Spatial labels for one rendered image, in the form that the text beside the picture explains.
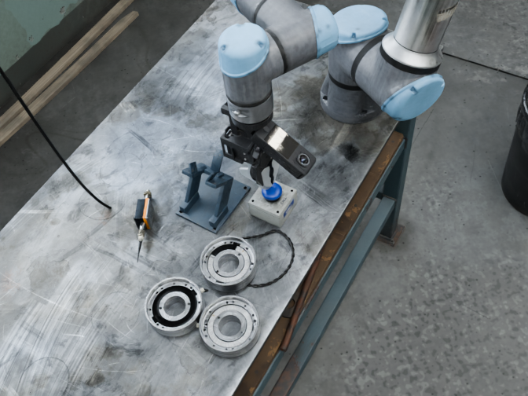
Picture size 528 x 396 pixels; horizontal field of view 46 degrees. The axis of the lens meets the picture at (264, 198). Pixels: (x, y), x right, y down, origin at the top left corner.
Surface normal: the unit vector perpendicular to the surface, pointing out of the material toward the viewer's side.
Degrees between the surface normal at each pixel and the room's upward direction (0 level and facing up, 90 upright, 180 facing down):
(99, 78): 0
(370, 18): 8
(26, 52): 90
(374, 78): 66
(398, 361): 0
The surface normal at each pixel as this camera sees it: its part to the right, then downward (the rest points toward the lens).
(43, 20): 0.86, 0.38
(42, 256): -0.08, -0.57
